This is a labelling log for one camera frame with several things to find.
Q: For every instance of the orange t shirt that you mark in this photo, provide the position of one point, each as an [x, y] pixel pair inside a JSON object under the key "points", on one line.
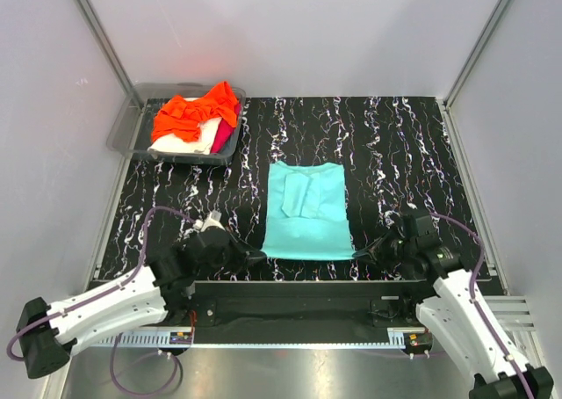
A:
{"points": [[183, 118]]}

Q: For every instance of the clear grey plastic bin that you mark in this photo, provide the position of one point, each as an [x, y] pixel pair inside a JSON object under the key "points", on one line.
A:
{"points": [[131, 131]]}

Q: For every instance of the teal t shirt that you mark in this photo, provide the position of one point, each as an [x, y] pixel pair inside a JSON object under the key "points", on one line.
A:
{"points": [[306, 217]]}

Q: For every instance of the right aluminium frame post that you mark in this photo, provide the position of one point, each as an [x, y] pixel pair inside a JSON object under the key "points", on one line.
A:
{"points": [[493, 22]]}

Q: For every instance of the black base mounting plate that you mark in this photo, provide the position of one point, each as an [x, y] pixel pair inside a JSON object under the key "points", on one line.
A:
{"points": [[317, 305]]}

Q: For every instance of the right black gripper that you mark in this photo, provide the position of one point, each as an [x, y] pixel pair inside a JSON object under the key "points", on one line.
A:
{"points": [[372, 251]]}

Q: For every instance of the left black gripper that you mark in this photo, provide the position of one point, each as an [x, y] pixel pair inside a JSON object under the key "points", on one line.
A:
{"points": [[241, 254]]}

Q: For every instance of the aluminium frame post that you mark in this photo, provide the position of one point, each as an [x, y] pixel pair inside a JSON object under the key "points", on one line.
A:
{"points": [[493, 22], [96, 27]]}

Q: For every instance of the magenta t shirt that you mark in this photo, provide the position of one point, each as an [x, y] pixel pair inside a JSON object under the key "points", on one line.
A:
{"points": [[223, 134]]}

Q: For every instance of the grey slotted cable duct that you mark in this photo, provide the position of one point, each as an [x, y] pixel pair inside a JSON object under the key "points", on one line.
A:
{"points": [[256, 338]]}

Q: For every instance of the black marble pattern mat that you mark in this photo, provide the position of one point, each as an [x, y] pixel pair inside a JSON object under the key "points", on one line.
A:
{"points": [[395, 152]]}

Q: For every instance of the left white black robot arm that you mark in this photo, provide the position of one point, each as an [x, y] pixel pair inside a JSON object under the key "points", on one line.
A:
{"points": [[157, 291]]}

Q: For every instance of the aluminium front rail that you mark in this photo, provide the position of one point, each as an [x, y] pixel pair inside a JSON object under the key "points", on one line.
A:
{"points": [[512, 312]]}

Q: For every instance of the left aluminium frame post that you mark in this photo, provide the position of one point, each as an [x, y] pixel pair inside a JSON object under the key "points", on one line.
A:
{"points": [[96, 27]]}

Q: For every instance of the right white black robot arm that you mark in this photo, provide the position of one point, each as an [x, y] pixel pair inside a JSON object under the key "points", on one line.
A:
{"points": [[456, 312]]}

